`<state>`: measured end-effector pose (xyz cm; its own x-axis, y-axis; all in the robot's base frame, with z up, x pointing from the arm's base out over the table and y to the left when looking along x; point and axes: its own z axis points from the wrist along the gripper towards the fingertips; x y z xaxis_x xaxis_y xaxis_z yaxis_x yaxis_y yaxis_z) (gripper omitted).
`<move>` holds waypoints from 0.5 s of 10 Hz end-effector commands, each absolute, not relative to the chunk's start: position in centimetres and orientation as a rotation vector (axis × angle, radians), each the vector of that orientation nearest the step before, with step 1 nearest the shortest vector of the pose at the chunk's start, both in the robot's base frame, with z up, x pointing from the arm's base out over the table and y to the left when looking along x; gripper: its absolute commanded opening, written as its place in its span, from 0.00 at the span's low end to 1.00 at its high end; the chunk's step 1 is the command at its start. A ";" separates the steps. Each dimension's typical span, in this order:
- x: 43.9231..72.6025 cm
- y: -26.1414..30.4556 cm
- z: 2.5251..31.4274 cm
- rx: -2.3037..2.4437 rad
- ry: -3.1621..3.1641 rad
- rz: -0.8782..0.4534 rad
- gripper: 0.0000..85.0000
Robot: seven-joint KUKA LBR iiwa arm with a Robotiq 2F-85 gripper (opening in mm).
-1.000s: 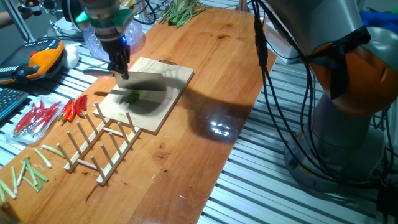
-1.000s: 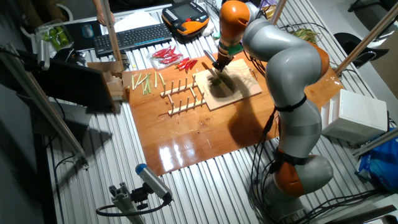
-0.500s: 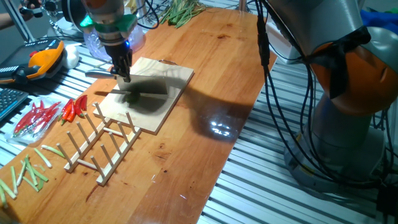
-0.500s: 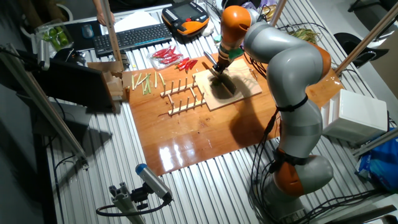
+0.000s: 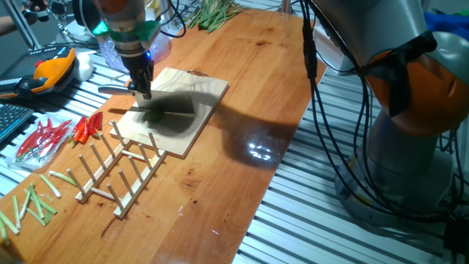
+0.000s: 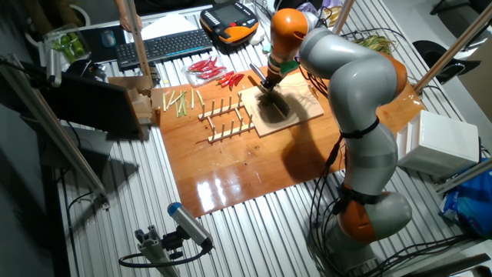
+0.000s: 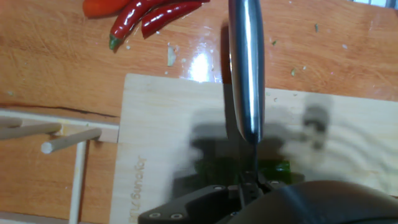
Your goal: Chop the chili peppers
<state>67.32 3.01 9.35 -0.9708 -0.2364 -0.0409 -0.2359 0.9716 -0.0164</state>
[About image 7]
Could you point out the steel cleaver knife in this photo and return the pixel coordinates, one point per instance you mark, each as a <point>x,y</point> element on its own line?
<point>247,62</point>

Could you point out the green chili pepper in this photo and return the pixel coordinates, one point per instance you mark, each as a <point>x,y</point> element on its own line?
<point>278,169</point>

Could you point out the light wooden cutting board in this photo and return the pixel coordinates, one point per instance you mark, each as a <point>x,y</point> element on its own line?
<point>161,109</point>

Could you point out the wooden peg dish rack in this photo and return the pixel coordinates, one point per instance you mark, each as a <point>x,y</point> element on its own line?
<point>74,139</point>

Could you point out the dark red chili pepper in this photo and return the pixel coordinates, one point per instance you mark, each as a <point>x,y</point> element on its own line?
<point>130,18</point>
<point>168,17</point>

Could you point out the pale vegetable scrap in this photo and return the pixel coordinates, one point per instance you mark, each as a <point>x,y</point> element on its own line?
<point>171,57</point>

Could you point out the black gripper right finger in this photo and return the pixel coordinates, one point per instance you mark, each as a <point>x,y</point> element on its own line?
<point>273,184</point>

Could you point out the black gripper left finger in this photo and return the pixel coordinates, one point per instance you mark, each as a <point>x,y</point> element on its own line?
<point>199,205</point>

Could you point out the orange red chili pepper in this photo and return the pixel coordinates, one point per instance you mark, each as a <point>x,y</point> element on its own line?
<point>102,7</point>

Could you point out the large glossy wooden board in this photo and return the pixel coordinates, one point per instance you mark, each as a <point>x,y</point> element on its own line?
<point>46,62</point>

